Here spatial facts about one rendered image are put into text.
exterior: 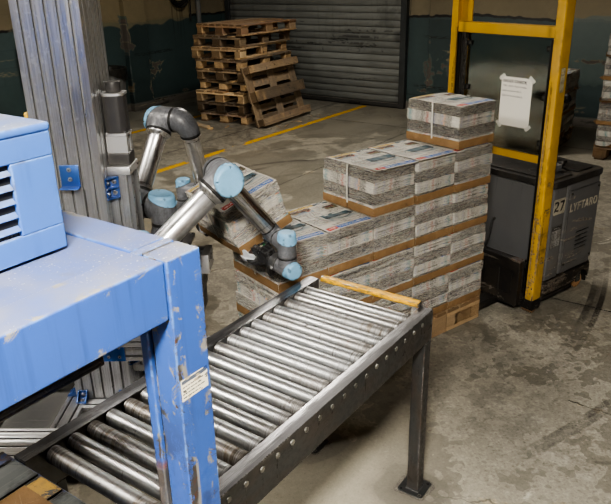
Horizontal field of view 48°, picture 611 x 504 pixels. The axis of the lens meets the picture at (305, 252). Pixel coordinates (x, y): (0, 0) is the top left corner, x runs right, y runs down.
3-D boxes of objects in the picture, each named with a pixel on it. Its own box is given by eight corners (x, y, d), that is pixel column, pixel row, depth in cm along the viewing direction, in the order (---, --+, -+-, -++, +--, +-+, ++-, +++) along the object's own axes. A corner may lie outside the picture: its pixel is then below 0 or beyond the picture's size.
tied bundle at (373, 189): (322, 200, 358) (321, 157, 350) (363, 189, 375) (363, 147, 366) (372, 218, 331) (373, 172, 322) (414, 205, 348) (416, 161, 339)
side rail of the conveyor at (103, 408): (308, 301, 283) (308, 275, 279) (319, 304, 280) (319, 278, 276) (20, 491, 183) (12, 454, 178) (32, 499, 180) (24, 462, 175)
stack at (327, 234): (239, 373, 359) (229, 224, 327) (399, 308, 424) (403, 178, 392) (283, 407, 330) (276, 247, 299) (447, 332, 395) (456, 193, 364)
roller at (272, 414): (180, 377, 220) (178, 363, 218) (299, 427, 194) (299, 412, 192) (168, 384, 216) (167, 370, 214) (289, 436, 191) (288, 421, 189)
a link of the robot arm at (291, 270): (303, 260, 272) (303, 279, 275) (288, 251, 280) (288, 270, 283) (286, 264, 268) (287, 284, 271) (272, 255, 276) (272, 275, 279)
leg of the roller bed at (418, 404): (411, 479, 282) (418, 334, 256) (424, 485, 279) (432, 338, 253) (404, 488, 278) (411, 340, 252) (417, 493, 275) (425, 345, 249)
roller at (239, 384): (194, 368, 224) (193, 354, 223) (312, 415, 199) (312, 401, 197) (183, 375, 221) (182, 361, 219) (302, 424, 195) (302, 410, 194)
